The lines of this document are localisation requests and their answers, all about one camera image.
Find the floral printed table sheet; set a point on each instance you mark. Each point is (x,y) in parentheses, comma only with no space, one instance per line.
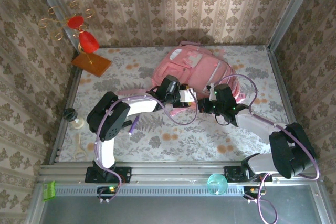
(183,153)

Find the purple pen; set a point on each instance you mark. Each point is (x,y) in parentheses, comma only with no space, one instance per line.
(134,126)

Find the small black electronics board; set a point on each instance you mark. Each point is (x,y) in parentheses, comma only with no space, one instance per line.
(253,190)
(109,189)

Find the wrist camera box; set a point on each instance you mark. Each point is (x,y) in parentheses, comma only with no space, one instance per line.
(224,94)
(170,85)

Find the teal plastic cup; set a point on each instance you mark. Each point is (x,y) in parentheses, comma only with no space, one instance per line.
(217,184)

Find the red oval ornament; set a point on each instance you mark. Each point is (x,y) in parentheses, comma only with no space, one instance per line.
(76,22)

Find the aluminium front rail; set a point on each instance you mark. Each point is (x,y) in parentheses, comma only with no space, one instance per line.
(170,172)

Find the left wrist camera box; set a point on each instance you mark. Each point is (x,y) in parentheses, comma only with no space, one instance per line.
(170,85)

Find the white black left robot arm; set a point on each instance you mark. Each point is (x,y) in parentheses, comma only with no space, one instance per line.
(141,104)

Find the grey metal shelf plate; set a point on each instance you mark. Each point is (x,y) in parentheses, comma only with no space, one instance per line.
(170,211)

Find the red cone ornament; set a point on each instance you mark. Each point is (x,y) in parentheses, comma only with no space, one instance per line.
(88,41)

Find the pink student backpack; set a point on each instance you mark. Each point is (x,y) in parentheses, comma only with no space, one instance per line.
(199,69)

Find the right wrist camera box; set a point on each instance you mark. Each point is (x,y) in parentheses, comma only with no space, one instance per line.
(224,94)

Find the aluminium side rail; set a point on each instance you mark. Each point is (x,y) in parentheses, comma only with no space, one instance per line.
(74,83)
(275,64)

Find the small bottle black cap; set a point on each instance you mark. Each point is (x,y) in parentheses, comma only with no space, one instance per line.
(71,115)

